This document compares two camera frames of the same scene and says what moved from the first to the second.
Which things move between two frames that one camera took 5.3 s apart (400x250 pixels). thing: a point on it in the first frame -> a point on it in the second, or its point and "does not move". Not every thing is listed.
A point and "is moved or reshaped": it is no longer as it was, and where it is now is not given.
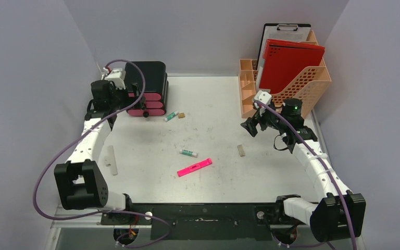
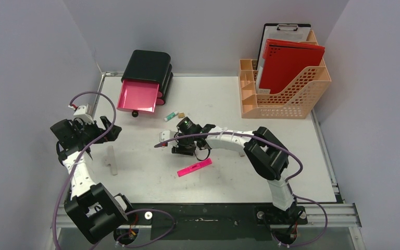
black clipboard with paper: x=297 y=33 does not move
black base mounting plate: x=201 y=222 does not move
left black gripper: x=130 y=100 -> x=106 y=124
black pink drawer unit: x=155 y=89 is moved or reshaped
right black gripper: x=261 y=120 -> x=183 y=149
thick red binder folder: x=283 y=62 does not move
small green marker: x=171 y=115 does not move
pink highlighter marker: x=195 y=167 does not move
